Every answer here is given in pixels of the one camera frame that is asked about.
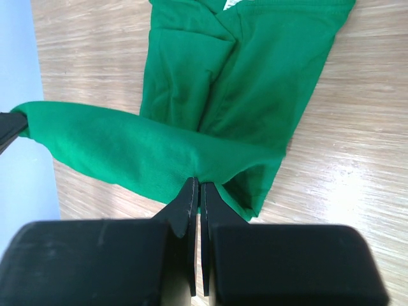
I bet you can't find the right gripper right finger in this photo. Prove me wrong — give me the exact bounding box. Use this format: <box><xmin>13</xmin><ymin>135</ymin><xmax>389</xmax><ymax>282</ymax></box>
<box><xmin>200</xmin><ymin>183</ymin><xmax>390</xmax><ymax>305</ymax></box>

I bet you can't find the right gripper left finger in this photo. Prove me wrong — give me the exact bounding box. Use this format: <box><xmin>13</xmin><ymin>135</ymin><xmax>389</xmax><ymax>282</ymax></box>
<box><xmin>1</xmin><ymin>178</ymin><xmax>199</xmax><ymax>305</ymax></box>

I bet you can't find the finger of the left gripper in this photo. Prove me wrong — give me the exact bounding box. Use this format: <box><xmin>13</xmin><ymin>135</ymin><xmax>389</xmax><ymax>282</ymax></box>
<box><xmin>0</xmin><ymin>112</ymin><xmax>28</xmax><ymax>154</ymax></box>

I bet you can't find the green t shirt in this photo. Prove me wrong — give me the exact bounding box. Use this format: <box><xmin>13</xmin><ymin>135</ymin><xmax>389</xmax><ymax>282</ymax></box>
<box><xmin>15</xmin><ymin>1</ymin><xmax>354</xmax><ymax>220</ymax></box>

